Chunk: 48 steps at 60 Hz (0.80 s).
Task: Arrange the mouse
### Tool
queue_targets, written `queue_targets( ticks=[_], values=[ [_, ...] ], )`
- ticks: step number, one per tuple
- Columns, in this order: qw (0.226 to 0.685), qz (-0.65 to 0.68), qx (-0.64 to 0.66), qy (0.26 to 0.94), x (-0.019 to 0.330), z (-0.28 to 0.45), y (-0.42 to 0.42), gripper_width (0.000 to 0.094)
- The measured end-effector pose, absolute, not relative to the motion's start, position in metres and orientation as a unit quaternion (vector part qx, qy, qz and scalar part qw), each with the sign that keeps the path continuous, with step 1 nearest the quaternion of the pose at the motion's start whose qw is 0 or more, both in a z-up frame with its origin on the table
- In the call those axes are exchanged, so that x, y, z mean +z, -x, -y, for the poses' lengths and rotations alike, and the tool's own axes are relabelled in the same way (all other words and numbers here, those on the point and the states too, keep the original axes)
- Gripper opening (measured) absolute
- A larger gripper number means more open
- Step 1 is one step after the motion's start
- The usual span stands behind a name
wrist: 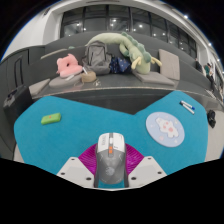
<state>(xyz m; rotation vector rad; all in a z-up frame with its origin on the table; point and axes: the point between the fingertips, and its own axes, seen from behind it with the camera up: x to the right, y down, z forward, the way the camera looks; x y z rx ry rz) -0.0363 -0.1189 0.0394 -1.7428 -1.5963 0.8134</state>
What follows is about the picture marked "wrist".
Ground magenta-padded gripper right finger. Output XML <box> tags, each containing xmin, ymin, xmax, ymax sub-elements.
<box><xmin>123</xmin><ymin>143</ymin><xmax>167</xmax><ymax>188</ymax></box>

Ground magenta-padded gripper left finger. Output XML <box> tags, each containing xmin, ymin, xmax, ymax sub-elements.
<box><xmin>56</xmin><ymin>143</ymin><xmax>99</xmax><ymax>188</ymax></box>

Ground grey white computer mouse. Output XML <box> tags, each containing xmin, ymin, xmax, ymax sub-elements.
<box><xmin>93</xmin><ymin>132</ymin><xmax>130</xmax><ymax>188</ymax></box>

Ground round light blue mouse pad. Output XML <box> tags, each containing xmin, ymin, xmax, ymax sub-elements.
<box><xmin>145</xmin><ymin>111</ymin><xmax>186</xmax><ymax>147</ymax></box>

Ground green eraser block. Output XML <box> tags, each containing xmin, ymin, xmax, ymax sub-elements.
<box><xmin>40</xmin><ymin>112</ymin><xmax>62</xmax><ymax>126</ymax></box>

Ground white marker with black cap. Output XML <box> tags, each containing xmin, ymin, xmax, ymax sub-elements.
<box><xmin>179</xmin><ymin>101</ymin><xmax>195</xmax><ymax>115</ymax></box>

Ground white marker with blue cap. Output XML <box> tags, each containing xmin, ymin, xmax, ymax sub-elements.
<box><xmin>180</xmin><ymin>99</ymin><xmax>196</xmax><ymax>111</ymax></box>

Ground black bag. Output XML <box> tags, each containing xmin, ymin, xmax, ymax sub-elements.
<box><xmin>206</xmin><ymin>109</ymin><xmax>217</xmax><ymax>129</ymax></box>

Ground black suitcase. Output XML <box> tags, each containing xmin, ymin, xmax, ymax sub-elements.
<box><xmin>2</xmin><ymin>84</ymin><xmax>34</xmax><ymax>124</ymax></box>

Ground grey round seat cushion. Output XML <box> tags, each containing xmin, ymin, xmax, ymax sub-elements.
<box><xmin>48</xmin><ymin>73</ymin><xmax>84</xmax><ymax>89</ymax></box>

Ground grey square seat cushion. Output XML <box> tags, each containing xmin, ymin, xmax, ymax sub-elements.
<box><xmin>28</xmin><ymin>78</ymin><xmax>51</xmax><ymax>96</ymax></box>

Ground grey flat seat cushion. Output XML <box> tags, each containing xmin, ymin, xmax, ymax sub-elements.
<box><xmin>133</xmin><ymin>70</ymin><xmax>176</xmax><ymax>87</ymax></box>

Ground tan round basket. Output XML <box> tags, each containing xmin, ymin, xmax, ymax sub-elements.
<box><xmin>81</xmin><ymin>70</ymin><xmax>98</xmax><ymax>84</ymax></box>

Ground pink plush pillow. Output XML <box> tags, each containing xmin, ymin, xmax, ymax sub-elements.
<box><xmin>55</xmin><ymin>53</ymin><xmax>84</xmax><ymax>79</ymax></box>

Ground beige upright cushion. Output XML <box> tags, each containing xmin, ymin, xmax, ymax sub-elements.
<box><xmin>157</xmin><ymin>48</ymin><xmax>181</xmax><ymax>81</ymax></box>

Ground navy star-print bag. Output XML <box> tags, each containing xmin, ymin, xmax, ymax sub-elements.
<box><xmin>109</xmin><ymin>56</ymin><xmax>132</xmax><ymax>75</ymax></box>

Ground person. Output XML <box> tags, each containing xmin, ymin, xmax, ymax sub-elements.
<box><xmin>203</xmin><ymin>62</ymin><xmax>216</xmax><ymax>91</ymax></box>
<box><xmin>194</xmin><ymin>58</ymin><xmax>203</xmax><ymax>73</ymax></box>

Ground green dragon plush toy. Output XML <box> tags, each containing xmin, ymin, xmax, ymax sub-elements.
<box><xmin>85</xmin><ymin>31</ymin><xmax>163</xmax><ymax>75</ymax></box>

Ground ceiling lights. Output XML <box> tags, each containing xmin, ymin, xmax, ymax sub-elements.
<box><xmin>182</xmin><ymin>13</ymin><xmax>214</xmax><ymax>48</ymax></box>

